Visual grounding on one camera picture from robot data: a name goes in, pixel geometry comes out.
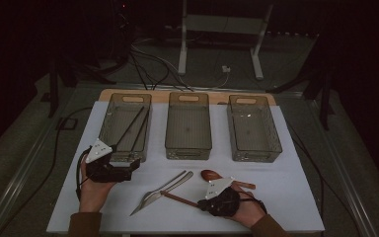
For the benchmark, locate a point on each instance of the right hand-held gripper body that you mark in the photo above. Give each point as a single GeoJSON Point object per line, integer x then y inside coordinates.
{"type": "Point", "coordinates": [217, 187]}

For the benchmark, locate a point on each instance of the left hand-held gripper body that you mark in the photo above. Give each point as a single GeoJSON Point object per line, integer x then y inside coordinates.
{"type": "Point", "coordinates": [98, 151]}

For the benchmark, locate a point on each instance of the brown wooden spoon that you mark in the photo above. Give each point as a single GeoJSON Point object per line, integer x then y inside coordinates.
{"type": "Point", "coordinates": [210, 175]}

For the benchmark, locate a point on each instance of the brown wooden chopstick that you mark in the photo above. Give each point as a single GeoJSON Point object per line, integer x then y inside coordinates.
{"type": "Point", "coordinates": [179, 200]}
{"type": "Point", "coordinates": [177, 197]}

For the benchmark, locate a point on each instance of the black chopstick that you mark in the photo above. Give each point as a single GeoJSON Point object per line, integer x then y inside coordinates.
{"type": "Point", "coordinates": [140, 130]}
{"type": "Point", "coordinates": [130, 126]}

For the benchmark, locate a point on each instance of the metal table knife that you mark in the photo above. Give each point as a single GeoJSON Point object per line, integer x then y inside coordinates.
{"type": "Point", "coordinates": [181, 180]}

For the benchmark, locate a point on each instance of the clear grey plastic bin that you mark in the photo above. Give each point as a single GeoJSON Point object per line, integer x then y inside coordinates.
{"type": "Point", "coordinates": [188, 125]}
{"type": "Point", "coordinates": [252, 128]}
{"type": "Point", "coordinates": [121, 118]}

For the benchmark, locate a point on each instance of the metal fork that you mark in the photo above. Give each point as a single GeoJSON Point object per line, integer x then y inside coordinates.
{"type": "Point", "coordinates": [174, 178]}

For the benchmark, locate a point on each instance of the person's right hand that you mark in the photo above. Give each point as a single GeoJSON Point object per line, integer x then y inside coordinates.
{"type": "Point", "coordinates": [251, 210]}

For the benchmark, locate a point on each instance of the person's left hand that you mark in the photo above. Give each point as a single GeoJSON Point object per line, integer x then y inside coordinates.
{"type": "Point", "coordinates": [93, 196]}

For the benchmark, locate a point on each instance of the white table mat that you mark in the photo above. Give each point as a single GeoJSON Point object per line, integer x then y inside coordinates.
{"type": "Point", "coordinates": [218, 164]}

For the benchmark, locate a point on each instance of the black tripod stand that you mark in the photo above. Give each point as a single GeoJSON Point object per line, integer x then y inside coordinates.
{"type": "Point", "coordinates": [53, 92]}
{"type": "Point", "coordinates": [325, 105]}

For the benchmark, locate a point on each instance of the white plug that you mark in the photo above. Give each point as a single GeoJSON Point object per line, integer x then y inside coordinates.
{"type": "Point", "coordinates": [226, 68]}

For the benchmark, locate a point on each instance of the white metal stand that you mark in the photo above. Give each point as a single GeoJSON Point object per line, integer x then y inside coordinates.
{"type": "Point", "coordinates": [223, 23]}

